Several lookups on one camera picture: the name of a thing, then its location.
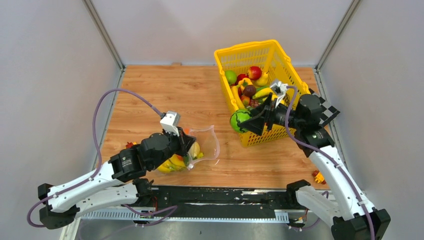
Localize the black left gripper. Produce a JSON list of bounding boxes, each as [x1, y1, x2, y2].
[[150, 125, 198, 171]]

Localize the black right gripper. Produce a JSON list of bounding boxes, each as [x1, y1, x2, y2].
[[238, 92, 303, 136]]

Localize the beige lemon fruit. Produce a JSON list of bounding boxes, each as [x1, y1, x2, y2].
[[188, 141, 201, 159]]

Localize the small watermelon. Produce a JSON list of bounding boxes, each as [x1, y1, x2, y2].
[[229, 109, 252, 134]]

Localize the clear zip top bag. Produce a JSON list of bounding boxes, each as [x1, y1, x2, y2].
[[178, 125, 220, 172]]

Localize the yellow banana bunch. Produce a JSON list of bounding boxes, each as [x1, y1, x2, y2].
[[156, 154, 186, 174]]

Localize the yellow bell pepper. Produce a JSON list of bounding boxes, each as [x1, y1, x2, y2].
[[237, 77, 253, 91]]

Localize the yellow plastic basket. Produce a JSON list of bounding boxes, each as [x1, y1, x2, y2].
[[213, 39, 316, 148]]

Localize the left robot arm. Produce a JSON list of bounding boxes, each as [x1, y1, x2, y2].
[[38, 127, 197, 230]]

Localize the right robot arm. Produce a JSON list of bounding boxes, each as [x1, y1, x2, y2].
[[230, 94, 391, 240]]

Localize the purple grapes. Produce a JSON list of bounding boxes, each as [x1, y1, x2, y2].
[[249, 99, 261, 109]]

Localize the small red peach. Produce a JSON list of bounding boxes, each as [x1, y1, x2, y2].
[[240, 94, 251, 108]]

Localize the dark purple passion fruit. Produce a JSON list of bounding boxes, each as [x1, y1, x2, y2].
[[242, 84, 257, 98]]

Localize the yellow pear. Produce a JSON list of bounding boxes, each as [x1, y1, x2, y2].
[[253, 72, 269, 87]]

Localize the red apple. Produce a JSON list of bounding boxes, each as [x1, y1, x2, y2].
[[247, 66, 262, 81], [235, 73, 248, 85]]

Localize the green apple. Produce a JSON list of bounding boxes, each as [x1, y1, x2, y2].
[[224, 70, 237, 86]]

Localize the red green toy block car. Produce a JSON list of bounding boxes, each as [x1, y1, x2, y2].
[[125, 142, 137, 149]]

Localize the checkerboard calibration board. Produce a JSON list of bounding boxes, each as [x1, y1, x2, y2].
[[308, 88, 340, 127]]

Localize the yellow orange toy block car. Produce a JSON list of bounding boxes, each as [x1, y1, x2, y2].
[[312, 170, 327, 185]]

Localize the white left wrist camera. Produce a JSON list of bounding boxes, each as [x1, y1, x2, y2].
[[160, 111, 181, 137]]

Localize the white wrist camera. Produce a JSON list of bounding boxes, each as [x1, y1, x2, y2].
[[160, 111, 181, 137], [269, 80, 289, 108]]

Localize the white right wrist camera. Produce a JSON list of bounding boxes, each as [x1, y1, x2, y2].
[[269, 80, 289, 108]]

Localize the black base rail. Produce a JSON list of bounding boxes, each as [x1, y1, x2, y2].
[[130, 185, 306, 220]]

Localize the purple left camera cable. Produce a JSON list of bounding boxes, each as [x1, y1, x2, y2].
[[26, 88, 165, 228]]

